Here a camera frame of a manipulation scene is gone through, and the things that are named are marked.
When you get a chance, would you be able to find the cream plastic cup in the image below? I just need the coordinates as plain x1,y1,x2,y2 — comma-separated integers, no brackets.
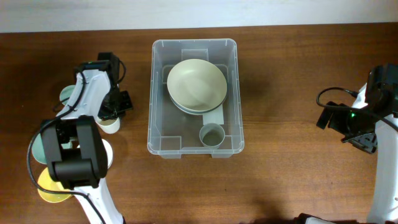
95,118,121,134

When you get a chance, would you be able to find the green plastic cup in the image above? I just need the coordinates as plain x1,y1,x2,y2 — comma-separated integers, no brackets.
59,85,75,105

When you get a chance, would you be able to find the grey plastic cup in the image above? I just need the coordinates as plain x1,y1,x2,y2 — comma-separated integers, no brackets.
199,123,225,149

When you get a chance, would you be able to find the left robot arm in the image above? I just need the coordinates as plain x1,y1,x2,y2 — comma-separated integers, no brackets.
39,52,133,223

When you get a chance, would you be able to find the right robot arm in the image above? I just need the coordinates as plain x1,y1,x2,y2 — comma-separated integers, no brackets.
328,63,397,223

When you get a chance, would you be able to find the white small bowl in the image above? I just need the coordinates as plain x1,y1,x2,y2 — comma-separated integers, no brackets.
72,138,113,175

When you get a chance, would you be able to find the clear plastic storage bin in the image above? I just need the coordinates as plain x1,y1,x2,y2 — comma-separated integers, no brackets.
147,39,244,159

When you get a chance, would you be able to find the green small bowl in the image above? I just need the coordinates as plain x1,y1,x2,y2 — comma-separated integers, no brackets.
32,134,47,164

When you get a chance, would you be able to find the white label in bin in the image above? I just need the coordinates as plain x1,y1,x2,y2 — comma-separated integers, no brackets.
203,105,224,125

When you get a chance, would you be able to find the yellow small bowl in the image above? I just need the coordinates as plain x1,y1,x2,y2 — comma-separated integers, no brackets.
37,167,74,204

